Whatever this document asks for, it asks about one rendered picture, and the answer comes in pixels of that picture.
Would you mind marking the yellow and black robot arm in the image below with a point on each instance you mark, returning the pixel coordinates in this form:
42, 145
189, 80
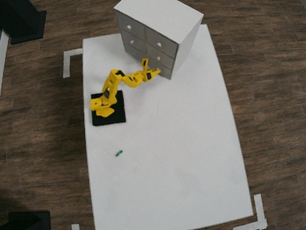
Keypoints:
112, 82

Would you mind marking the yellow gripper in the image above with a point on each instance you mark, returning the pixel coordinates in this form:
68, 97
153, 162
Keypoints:
148, 74

